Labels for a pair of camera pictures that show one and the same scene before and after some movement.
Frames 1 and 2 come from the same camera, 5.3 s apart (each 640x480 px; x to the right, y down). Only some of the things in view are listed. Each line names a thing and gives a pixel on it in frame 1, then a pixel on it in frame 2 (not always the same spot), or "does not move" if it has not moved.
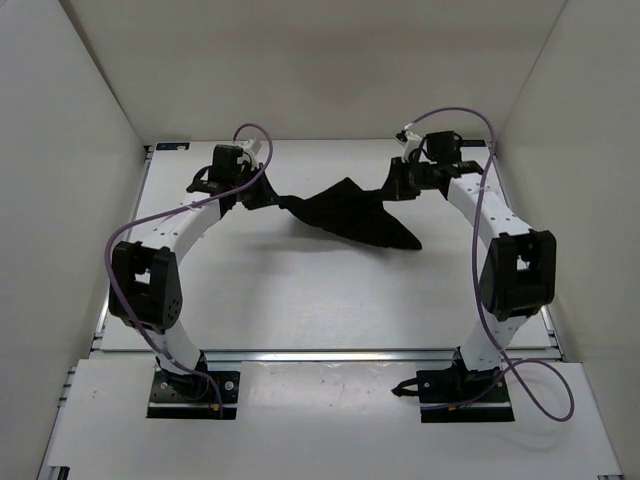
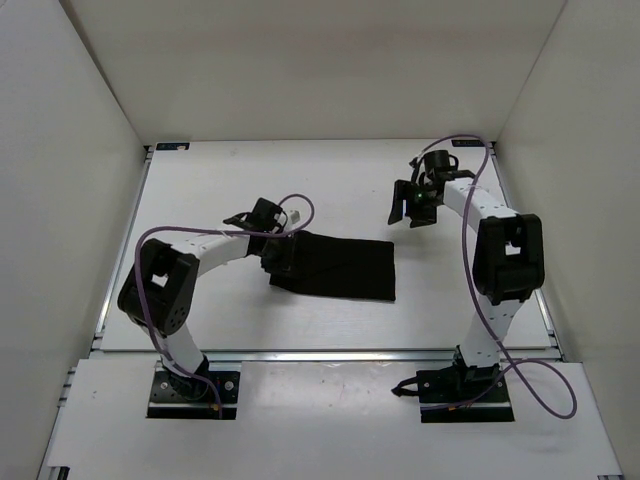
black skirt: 349,208 → 338,266
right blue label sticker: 473,143 does not move
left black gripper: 267,195 → 285,262
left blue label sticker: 172,146 does not move
